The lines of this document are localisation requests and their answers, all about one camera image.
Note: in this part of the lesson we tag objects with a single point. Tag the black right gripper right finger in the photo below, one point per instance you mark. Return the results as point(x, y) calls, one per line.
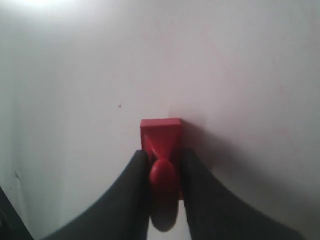
point(214, 213)

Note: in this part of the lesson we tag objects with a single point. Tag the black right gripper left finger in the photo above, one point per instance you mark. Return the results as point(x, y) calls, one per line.
point(122, 212)

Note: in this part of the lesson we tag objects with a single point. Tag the red rubber stamp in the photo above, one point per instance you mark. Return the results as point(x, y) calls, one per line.
point(161, 139)

